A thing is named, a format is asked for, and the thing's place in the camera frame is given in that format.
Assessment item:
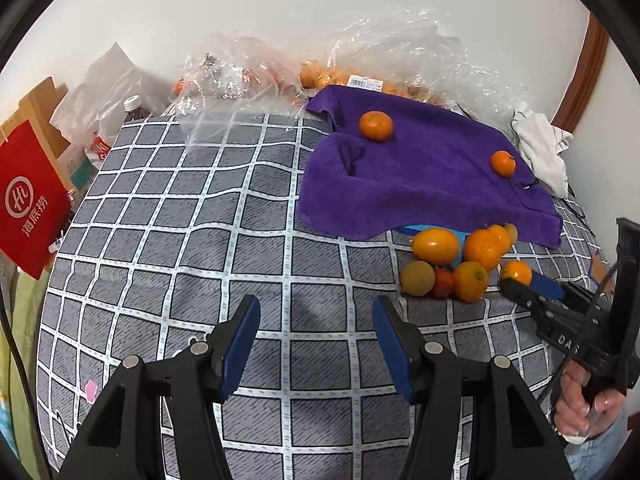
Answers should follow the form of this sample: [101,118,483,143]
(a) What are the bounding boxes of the oval orange citrus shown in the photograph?
[453,261,489,304]

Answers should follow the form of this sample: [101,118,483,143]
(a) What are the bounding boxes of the large orange mandarin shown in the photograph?
[359,110,394,143]

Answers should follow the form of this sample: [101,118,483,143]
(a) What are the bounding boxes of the yellow-green lemon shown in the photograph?
[400,260,436,297]

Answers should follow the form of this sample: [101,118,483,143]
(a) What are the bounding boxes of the blue plate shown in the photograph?
[395,224,468,268]

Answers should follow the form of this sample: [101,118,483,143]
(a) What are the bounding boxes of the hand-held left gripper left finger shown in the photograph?
[59,295,262,480]

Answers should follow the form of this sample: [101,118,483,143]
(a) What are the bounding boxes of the plastic bottle with white cap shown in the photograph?
[86,95,151,163]

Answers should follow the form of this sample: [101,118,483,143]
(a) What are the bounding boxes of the small orange mandarin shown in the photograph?
[490,150,517,178]

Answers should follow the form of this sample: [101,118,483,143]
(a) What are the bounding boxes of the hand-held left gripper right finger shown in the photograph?
[372,295,576,480]

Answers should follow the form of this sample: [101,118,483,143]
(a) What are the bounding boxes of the person's right hand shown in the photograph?
[555,366,627,442]

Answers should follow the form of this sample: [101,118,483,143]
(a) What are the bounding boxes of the purple towel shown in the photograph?
[295,85,563,248]

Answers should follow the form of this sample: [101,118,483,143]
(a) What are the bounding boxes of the white plastic bag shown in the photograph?
[50,42,173,141]

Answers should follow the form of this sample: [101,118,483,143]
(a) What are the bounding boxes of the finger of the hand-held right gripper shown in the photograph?
[529,271,568,303]
[499,277,557,322]

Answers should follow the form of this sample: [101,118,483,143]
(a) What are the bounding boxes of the brown wooden door frame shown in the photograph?
[550,10,611,133]

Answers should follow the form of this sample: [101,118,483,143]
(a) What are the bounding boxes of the cardboard box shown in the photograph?
[1,76,72,186]

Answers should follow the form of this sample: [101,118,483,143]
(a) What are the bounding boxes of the blue denim clothing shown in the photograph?
[564,407,632,480]

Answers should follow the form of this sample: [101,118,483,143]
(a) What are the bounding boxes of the light green cloth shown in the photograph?
[7,265,51,361]

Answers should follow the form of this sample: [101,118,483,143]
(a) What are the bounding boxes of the large yellow-orange citrus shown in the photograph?
[411,227,461,266]

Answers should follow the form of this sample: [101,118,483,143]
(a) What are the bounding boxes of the round orange mandarin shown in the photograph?
[463,229,505,271]

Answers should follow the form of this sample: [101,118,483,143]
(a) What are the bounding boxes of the grey checked bed sheet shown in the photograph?
[36,102,621,480]

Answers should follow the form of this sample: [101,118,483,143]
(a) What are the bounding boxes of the red paper bag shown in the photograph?
[0,121,72,281]

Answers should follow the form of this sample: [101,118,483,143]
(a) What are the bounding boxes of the small red fruit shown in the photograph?
[432,267,456,299]

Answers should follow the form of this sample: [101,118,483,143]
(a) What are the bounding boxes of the bagged pile of oranges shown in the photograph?
[299,60,431,101]

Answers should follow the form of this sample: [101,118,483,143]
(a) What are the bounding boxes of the white cloth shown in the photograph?
[511,101,574,198]

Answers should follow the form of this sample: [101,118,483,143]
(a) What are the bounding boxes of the black cable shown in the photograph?
[0,280,53,480]

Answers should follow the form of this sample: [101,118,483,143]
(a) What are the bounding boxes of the clear plastic bag with label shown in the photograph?
[300,6,526,116]

